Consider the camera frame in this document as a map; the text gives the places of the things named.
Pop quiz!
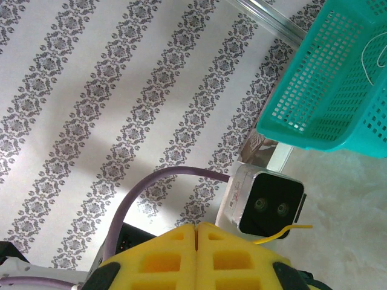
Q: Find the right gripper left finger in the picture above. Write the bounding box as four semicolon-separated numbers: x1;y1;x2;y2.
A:
84;224;198;290

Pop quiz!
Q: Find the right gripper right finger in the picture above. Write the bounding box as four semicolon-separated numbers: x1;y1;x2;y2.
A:
197;222;310;290

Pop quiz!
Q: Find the yellow thin cable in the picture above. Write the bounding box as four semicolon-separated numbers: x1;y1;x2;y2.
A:
253;224;314;245

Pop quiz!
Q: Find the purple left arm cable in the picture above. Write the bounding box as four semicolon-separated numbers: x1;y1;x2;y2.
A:
0;166;231;290

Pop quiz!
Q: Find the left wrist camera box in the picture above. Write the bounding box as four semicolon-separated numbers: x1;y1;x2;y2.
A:
216;164;308;241

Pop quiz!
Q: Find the metal frame post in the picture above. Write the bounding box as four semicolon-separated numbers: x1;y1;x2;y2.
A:
232;0;308;45

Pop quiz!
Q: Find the white thin cable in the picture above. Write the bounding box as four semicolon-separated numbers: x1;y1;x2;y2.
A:
360;32;387;86

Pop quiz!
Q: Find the teal plastic basket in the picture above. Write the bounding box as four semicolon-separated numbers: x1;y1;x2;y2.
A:
256;0;387;160

